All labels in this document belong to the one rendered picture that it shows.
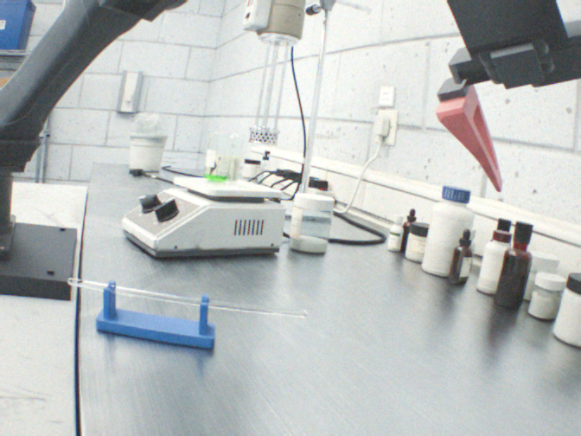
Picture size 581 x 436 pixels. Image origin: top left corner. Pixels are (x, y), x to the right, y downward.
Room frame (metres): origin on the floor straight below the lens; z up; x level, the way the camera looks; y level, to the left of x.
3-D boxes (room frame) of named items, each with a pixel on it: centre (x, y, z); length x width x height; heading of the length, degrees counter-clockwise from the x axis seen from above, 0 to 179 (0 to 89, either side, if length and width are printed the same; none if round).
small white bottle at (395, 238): (0.86, -0.18, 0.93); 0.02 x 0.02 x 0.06
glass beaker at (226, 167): (0.71, 0.10, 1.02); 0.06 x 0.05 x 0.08; 171
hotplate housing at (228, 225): (0.71, 0.11, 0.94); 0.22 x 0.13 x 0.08; 130
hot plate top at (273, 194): (0.72, 0.09, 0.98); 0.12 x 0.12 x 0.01; 40
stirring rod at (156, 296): (0.37, 0.08, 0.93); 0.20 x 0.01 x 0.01; 98
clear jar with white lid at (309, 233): (0.78, -0.03, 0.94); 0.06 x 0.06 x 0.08
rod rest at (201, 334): (0.37, 0.10, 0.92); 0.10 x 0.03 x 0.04; 98
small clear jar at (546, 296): (0.53, -0.34, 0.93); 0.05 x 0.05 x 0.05
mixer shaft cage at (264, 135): (1.12, 0.08, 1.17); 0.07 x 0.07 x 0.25
